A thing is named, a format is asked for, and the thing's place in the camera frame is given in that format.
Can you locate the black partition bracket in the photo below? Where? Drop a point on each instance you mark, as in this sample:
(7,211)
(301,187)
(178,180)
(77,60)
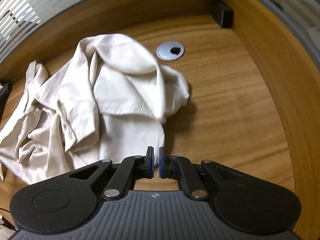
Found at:
(225,15)

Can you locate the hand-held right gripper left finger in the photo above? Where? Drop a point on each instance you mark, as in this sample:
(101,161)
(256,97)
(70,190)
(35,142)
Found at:
(150,162)

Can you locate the cream satin shirt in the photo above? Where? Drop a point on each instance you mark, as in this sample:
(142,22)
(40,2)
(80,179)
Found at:
(120,92)

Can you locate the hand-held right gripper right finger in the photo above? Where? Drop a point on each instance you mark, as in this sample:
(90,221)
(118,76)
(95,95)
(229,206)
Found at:
(162,162)

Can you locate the dark cloth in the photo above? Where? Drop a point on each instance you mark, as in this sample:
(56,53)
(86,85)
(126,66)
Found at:
(5,97)

